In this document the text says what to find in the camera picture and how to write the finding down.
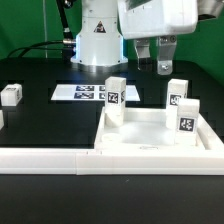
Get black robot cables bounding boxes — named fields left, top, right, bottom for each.
left=7, top=0, right=77, bottom=59

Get white square tabletop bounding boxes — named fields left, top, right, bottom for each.
left=93, top=107, right=207, bottom=150

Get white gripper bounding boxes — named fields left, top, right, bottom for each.
left=118, top=0, right=198, bottom=75

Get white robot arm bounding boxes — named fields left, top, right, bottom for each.
left=71, top=0, right=198, bottom=75

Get white L-shaped fixture wall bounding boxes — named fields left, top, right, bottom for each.
left=0, top=119, right=224, bottom=175

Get white part at left edge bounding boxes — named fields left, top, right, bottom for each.
left=0, top=110, right=4, bottom=130

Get white sheet with fiducial tags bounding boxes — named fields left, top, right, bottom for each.
left=50, top=84, right=141, bottom=102

